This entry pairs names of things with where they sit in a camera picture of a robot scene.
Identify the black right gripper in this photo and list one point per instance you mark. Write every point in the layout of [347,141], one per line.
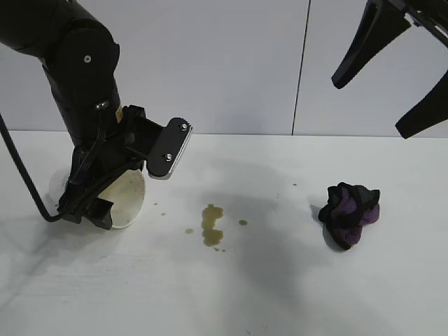
[432,14]

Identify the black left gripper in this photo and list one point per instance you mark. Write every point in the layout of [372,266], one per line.
[101,164]

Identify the white paper coffee cup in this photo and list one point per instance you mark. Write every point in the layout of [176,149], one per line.
[127,199]

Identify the purple and black cloth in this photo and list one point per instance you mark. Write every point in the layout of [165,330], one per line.
[346,220]

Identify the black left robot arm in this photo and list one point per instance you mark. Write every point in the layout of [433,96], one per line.
[80,70]

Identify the brown coffee puddle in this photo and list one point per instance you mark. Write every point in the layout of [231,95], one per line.
[211,224]

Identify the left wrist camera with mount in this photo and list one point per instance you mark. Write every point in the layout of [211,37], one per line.
[169,150]

